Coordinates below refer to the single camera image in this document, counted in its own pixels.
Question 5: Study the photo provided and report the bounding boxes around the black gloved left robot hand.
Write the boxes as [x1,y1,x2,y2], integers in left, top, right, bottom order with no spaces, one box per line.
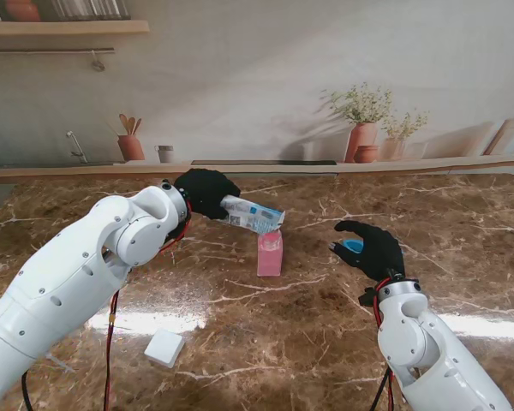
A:
[173,168,242,222]

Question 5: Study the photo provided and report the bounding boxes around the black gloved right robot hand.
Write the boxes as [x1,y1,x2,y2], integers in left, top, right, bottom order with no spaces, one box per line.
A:
[328,220,406,283]

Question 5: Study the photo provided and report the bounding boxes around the blue white seasoning refill bag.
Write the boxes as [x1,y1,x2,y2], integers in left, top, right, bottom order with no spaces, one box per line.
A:
[220,194,286,235]

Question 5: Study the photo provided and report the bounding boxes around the clear square bottle pink seasoning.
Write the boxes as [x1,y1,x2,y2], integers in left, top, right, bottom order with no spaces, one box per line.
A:
[256,229,284,277]

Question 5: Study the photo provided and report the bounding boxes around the white square bottle cap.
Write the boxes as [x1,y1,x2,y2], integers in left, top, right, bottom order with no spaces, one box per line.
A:
[144,328,185,368]

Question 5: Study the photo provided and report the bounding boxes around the terracotta pot with wooden utensils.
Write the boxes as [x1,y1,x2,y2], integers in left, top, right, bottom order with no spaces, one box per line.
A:
[117,113,146,162]

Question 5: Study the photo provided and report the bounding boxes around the small round terracotta pot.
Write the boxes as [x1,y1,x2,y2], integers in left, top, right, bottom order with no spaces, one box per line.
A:
[353,144,380,164]

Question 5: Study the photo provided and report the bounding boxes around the pale vase with plant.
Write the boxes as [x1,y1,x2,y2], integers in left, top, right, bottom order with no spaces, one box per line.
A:
[379,110,429,162]

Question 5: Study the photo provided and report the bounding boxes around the tall terracotta vase with flowers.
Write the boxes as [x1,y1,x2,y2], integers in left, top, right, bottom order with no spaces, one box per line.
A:
[320,83,393,164]

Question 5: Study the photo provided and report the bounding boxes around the metal faucet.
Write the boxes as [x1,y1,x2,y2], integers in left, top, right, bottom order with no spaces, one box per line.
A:
[65,130,90,164]

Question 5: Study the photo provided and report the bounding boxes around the orange pot on shelf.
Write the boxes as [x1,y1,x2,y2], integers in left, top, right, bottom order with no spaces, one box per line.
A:
[3,0,42,22]

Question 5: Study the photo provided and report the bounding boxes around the red black right arm cables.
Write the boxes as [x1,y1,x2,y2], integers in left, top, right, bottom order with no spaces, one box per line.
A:
[370,280,396,411]

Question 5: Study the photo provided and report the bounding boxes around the red black arm cables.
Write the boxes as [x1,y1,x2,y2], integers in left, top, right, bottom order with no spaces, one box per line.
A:
[21,200,194,411]
[370,280,396,411]

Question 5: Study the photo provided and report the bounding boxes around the red black left arm cables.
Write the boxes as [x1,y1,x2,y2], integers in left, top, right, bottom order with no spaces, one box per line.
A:
[21,200,194,411]

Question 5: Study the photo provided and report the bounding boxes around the metal hanging rail with hook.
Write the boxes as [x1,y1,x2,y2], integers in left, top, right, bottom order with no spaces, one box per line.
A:
[0,47,116,72]

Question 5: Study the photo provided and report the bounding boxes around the wooden wall shelf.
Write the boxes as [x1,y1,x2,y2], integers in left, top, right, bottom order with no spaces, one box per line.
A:
[0,19,150,38]

